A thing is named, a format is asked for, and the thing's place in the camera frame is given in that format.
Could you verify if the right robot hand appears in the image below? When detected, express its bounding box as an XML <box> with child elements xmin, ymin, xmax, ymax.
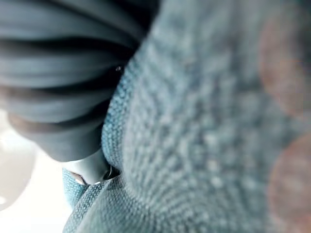
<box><xmin>0</xmin><ymin>0</ymin><xmax>161</xmax><ymax>185</ymax></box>

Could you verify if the teal woven cushion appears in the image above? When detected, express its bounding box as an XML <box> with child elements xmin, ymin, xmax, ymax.
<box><xmin>62</xmin><ymin>0</ymin><xmax>311</xmax><ymax>233</ymax></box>

